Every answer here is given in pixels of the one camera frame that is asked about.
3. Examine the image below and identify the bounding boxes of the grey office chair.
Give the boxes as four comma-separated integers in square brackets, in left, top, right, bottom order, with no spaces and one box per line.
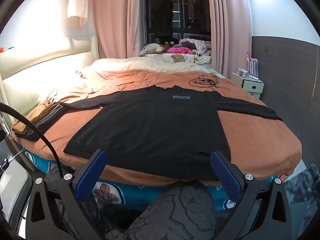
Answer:
[0,165,33,222]

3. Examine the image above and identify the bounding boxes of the tangled black cable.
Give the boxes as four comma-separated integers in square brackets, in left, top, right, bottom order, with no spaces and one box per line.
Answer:
[189,74,223,88]

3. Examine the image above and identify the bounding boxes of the thick black gripper cable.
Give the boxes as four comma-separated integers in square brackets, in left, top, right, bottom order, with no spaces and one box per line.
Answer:
[0,102,66,180]

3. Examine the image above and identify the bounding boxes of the stack of folded clothes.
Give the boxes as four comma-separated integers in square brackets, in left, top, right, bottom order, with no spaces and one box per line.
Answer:
[11,102,73,142]

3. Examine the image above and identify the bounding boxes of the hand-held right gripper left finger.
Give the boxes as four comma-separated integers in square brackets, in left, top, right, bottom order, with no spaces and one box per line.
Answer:
[26,149,108,240]

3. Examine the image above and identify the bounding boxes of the floral cloth pile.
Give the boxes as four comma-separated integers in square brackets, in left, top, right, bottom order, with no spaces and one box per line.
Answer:
[179,38,212,55]

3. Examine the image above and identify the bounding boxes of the white bedside cabinet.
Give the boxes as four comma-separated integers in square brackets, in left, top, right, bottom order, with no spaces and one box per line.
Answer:
[231,72,264,100]

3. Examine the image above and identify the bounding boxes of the cream duvet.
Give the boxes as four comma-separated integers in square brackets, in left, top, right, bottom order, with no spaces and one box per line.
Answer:
[75,55,225,77]

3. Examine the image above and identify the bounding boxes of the bear print cream bedding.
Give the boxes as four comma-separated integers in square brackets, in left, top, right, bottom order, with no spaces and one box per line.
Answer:
[150,52,213,67]

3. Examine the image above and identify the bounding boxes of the black t-shirt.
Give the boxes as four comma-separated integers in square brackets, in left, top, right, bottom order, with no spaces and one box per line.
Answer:
[63,85,283,182]

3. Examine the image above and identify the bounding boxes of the black plush toy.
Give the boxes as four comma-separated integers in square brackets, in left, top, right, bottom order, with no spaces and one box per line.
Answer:
[159,37,179,47]

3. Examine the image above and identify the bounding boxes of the white paper bag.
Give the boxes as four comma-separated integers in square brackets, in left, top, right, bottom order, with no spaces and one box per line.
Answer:
[246,52,259,77]

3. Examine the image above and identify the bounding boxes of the pink cloth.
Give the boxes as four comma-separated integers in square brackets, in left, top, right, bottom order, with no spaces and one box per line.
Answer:
[167,46,194,55]

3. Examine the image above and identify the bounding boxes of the teal printed bed sheet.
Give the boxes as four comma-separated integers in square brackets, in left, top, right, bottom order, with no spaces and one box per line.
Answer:
[19,142,288,212]

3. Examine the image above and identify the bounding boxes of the cream padded headboard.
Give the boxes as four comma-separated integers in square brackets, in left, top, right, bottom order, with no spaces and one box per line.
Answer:
[0,36,99,123]

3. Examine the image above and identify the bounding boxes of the orange blanket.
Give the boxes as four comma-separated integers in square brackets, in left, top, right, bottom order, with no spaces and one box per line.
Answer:
[11,69,303,188]

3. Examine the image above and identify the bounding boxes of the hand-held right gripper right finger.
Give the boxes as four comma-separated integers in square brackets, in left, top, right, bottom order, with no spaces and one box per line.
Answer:
[210,150,295,240]

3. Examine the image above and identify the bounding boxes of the grey shaggy rug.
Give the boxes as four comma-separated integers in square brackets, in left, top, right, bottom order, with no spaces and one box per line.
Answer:
[285,164,318,230]

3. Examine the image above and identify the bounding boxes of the dark glass sliding door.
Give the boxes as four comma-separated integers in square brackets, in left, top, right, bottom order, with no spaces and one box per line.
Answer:
[144,0,212,43]

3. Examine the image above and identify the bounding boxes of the dark hanging coat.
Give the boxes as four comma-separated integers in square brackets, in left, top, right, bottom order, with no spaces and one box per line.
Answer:
[150,0,174,39]

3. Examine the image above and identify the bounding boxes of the white hanging garment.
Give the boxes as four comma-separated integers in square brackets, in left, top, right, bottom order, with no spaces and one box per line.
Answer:
[67,0,97,27]

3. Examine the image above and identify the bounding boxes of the beige plush toy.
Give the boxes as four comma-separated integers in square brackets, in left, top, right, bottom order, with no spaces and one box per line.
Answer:
[139,43,165,56]

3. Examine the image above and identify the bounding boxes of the pink curtain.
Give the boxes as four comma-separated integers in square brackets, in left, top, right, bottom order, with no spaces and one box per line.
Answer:
[204,0,253,80]
[91,0,144,60]

